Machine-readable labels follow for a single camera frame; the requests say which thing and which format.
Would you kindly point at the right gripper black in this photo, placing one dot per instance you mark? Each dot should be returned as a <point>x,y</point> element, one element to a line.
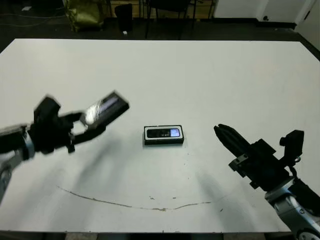
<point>265,170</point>

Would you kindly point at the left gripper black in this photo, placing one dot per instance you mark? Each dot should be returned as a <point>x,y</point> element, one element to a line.
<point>50,135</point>

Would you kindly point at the black box lid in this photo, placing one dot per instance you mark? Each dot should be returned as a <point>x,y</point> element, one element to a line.
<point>110,107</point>

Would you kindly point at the slim black camera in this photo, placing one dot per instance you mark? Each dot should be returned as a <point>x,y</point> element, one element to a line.
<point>160,133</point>

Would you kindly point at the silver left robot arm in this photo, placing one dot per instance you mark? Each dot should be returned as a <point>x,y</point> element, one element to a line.
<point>12,145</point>

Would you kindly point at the black box with white insert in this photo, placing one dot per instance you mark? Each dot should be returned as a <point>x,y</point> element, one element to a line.
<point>145,142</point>

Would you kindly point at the yellow green sack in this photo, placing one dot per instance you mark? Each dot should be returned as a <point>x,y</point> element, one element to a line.
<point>85,15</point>

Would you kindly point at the black waste bin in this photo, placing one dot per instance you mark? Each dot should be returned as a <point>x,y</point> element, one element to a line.
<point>123,17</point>

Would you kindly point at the black mesh office chair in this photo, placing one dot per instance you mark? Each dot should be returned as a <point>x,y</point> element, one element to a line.
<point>147,25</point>

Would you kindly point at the white paper sheet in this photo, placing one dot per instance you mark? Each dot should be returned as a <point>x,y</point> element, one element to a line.
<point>26,9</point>

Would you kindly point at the black round door stop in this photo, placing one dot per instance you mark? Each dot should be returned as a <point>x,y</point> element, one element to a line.
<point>265,17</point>

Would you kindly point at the white door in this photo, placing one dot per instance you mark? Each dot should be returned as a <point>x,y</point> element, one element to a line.
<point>311,27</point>

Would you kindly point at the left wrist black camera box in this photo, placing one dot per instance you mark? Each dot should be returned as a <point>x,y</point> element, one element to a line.
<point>46,107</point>

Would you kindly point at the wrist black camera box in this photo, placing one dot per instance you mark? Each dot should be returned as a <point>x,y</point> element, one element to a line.
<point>293,145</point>
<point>46,107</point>

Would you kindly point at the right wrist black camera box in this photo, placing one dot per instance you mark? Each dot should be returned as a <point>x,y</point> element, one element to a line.
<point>293,145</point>

